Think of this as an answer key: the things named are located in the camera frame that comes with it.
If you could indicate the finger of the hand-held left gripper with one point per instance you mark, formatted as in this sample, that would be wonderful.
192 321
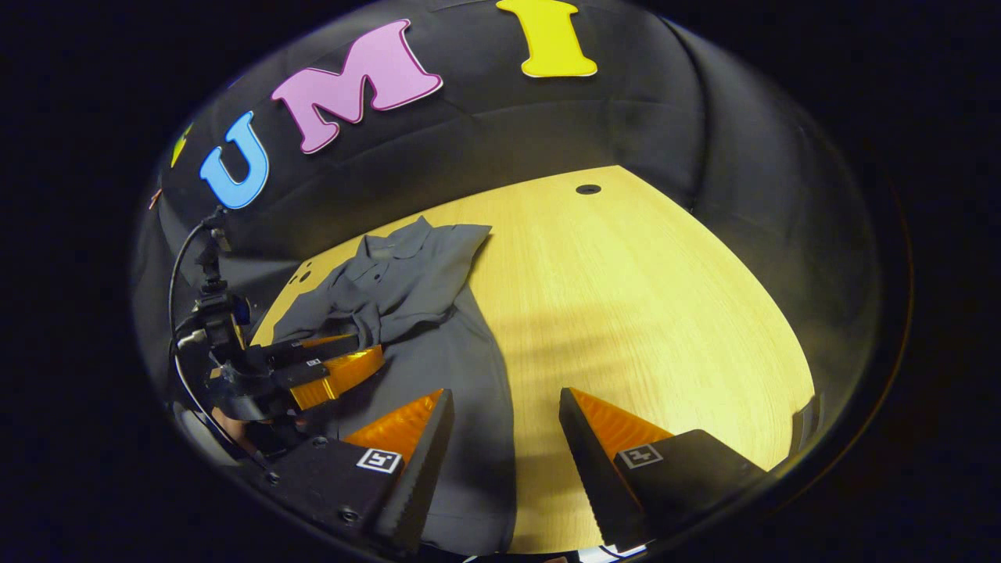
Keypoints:
344 374
313 353

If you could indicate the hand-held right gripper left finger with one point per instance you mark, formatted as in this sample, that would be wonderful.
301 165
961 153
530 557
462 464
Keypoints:
426 469

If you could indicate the black backdrop cloth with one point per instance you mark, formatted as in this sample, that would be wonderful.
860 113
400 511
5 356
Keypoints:
547 125

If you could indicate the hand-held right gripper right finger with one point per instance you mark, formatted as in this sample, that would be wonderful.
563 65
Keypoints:
598 477

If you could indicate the pink cloth clip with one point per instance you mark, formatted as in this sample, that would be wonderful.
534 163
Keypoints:
155 198

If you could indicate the grey polo shirt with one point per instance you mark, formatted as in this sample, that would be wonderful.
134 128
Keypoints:
461 367

